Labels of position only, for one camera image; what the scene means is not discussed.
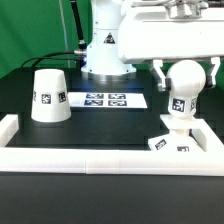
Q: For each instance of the white marker sheet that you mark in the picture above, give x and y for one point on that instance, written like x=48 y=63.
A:
x=107 y=100

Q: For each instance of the white U-shaped fence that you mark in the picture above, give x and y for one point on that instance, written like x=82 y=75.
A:
x=209 y=162

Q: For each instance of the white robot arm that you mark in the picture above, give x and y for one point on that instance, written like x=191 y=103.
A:
x=102 y=58

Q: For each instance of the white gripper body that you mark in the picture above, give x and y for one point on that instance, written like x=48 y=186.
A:
x=169 y=30

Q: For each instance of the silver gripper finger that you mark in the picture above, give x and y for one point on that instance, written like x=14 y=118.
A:
x=163 y=83
x=214 y=65

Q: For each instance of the white lamp shade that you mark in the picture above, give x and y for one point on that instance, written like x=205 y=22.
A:
x=50 y=100

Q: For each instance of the white lamp bulb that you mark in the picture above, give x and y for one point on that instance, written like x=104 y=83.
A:
x=187 y=81

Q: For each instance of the white lamp base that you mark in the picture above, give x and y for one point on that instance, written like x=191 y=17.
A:
x=178 y=139

